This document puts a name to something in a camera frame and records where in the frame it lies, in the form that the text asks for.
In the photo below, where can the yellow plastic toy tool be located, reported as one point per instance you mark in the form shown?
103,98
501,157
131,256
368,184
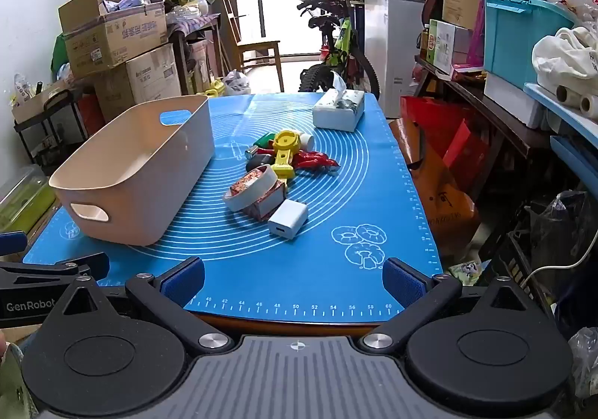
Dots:
282,157

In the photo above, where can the small low cardboard box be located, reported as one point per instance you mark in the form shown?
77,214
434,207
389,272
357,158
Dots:
37,103

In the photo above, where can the black plastic bag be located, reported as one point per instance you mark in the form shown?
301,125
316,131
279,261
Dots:
565,232

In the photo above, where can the small printed snack packet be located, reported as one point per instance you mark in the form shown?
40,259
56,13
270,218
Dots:
466,272

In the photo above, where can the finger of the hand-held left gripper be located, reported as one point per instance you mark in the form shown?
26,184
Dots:
11,244
88,265

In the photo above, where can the red patterned small box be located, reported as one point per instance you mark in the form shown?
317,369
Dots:
268,205

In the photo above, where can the beige plastic basket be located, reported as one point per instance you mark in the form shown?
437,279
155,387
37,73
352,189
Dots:
140,194

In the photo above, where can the green capped container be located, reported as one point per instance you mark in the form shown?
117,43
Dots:
265,142

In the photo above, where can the white tissue box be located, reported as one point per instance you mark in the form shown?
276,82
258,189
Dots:
336,117

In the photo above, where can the open cardboard box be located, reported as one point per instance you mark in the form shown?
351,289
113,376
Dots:
112,40

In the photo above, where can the small black object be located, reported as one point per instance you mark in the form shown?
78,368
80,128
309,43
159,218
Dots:
259,163

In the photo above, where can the light blue shelf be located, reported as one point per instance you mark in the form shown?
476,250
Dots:
574,143

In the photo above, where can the small white bottle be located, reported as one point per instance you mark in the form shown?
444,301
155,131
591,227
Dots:
308,141

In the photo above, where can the small silver block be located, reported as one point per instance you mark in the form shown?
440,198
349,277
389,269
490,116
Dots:
252,151

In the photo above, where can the green clear plastic container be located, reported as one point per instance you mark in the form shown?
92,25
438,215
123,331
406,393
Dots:
23,199

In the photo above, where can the yellow plastic jug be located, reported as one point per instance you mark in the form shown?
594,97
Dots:
216,87

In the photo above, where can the green white carton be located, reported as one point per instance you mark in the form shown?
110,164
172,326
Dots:
444,47

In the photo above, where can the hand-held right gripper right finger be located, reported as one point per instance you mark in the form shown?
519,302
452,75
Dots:
402,281

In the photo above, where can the red paper bag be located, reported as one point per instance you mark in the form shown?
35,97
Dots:
439,134

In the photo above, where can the wooden chair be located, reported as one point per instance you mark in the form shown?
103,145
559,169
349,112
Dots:
259,47

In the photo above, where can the white flat box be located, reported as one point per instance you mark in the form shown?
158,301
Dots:
511,99

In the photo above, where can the white cloth bag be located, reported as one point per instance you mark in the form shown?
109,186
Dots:
567,59

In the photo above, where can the black metal rack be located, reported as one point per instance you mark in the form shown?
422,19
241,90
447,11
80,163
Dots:
56,138

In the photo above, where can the blue silicone baking mat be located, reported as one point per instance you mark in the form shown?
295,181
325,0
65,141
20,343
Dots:
327,213

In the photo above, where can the clear plastic bag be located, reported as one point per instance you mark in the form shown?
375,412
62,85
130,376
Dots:
238,81

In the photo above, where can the white patterned tape roll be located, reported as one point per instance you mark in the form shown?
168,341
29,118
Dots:
243,201

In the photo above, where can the white paper roll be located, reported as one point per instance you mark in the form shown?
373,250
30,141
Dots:
567,96
589,106

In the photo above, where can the orange shopping bag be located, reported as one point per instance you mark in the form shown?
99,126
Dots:
444,208

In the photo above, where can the white chest freezer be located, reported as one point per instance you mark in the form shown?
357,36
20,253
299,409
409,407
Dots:
397,50

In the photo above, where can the red plastic tool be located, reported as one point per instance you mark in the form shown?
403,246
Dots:
313,160

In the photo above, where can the cloth covered table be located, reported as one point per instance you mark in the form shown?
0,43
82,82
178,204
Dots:
196,33

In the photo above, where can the green black bicycle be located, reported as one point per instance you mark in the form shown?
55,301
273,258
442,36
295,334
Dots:
343,45

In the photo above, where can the teal plastic storage bin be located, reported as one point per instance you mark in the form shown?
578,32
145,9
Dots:
518,40

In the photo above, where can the white charger plug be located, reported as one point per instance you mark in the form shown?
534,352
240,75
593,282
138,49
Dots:
287,219

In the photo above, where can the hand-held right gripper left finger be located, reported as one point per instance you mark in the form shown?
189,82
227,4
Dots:
184,281

